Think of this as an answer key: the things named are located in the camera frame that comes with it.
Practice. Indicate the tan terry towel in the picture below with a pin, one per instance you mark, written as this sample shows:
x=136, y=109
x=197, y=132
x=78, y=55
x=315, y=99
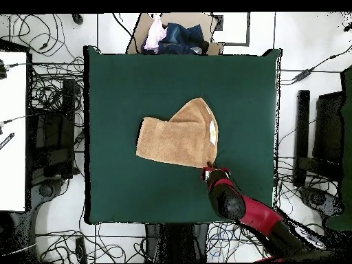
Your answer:
x=178, y=137

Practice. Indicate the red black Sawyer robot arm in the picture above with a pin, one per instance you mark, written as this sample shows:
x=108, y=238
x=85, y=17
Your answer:
x=247, y=209

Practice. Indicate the dark green table cloth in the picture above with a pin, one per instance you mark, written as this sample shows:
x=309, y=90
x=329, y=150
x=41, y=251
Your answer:
x=132, y=192

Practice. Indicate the black upright bar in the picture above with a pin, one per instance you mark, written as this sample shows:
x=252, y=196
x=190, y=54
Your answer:
x=302, y=123

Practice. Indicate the black round base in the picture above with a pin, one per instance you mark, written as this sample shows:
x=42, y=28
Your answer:
x=319, y=199

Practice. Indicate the black panel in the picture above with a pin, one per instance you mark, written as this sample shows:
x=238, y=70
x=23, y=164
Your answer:
x=328, y=126

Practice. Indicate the blue denim jeans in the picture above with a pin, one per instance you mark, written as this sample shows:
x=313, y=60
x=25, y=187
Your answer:
x=181, y=38

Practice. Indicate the black power strip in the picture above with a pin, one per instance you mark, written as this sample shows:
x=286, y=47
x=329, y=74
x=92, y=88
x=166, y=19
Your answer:
x=81, y=249

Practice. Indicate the white pink garment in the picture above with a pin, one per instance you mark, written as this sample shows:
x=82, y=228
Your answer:
x=155, y=33

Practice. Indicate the black equipment stand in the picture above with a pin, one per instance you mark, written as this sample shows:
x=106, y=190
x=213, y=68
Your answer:
x=52, y=143

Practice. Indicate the brown cardboard box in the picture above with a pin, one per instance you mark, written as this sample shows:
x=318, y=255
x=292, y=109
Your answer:
x=187, y=18

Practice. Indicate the white side table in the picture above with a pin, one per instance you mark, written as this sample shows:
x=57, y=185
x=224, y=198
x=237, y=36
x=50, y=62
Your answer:
x=12, y=123

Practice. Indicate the small black oval object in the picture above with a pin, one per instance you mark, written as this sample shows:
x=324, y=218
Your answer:
x=77, y=18

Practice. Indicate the black printed strip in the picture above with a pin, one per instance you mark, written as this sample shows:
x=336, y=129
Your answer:
x=6, y=140

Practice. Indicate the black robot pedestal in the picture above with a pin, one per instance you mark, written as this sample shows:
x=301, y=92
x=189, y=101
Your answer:
x=176, y=242

